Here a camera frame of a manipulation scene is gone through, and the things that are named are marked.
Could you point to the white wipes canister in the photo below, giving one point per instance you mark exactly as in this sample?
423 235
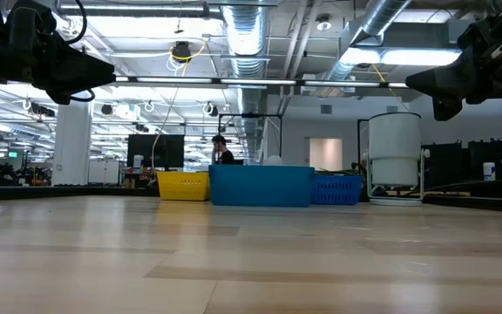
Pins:
138 165
489 172

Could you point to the large teal plastic bin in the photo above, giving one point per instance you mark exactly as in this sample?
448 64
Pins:
259 185

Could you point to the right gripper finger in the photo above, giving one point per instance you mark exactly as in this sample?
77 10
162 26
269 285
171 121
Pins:
447 78
447 109

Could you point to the black overhead camera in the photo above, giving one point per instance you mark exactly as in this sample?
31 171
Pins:
181 52

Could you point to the black aluminium table frame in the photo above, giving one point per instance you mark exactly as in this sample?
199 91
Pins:
59 192

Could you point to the small blue plastic bin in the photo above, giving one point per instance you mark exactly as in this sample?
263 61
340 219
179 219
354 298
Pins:
338 189

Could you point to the overhead light bar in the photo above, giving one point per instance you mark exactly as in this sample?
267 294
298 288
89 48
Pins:
255 81

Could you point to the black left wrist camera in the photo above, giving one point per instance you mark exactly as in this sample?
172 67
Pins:
31 22

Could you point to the black computer monitor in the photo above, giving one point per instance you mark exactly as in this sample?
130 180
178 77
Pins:
146 150

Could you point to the yellow plastic bin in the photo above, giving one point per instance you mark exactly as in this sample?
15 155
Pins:
183 186

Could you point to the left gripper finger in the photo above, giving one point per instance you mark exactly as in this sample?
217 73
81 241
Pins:
81 72

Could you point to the person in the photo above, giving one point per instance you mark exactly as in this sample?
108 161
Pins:
222 154

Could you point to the silver ventilation duct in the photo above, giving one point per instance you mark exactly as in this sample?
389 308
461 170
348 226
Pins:
377 17
244 35

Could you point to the white square pillar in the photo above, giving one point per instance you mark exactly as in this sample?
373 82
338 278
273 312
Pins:
71 148

